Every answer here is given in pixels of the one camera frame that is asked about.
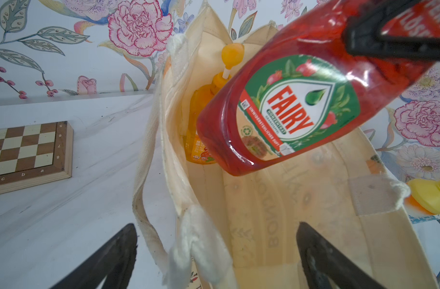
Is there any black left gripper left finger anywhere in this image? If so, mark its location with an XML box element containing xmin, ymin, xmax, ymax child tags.
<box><xmin>53</xmin><ymin>223</ymin><xmax>137</xmax><ymax>289</ymax></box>

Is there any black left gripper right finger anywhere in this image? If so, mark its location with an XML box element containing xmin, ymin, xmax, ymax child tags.
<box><xmin>296</xmin><ymin>222</ymin><xmax>383</xmax><ymax>289</ymax></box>

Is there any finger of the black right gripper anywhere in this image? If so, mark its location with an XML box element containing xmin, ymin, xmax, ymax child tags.
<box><xmin>342</xmin><ymin>0</ymin><xmax>440</xmax><ymax>61</ymax></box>

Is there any red Fairy dish soap bottle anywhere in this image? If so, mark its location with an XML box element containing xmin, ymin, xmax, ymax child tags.
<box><xmin>196</xmin><ymin>1</ymin><xmax>436</xmax><ymax>176</ymax></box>

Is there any cream canvas shopping bag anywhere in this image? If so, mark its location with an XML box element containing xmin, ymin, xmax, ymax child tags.
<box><xmin>133</xmin><ymin>2</ymin><xmax>438</xmax><ymax>289</ymax></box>

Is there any large orange pump soap bottle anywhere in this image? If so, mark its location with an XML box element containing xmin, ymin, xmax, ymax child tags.
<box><xmin>183</xmin><ymin>42</ymin><xmax>246</xmax><ymax>165</ymax></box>

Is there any orange bottle yellow cap rear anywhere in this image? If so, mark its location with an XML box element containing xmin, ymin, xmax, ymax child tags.
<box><xmin>404</xmin><ymin>179</ymin><xmax>440</xmax><ymax>216</ymax></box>

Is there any wooden chess board box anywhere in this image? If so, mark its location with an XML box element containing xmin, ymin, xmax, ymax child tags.
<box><xmin>0</xmin><ymin>121</ymin><xmax>74</xmax><ymax>195</ymax></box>

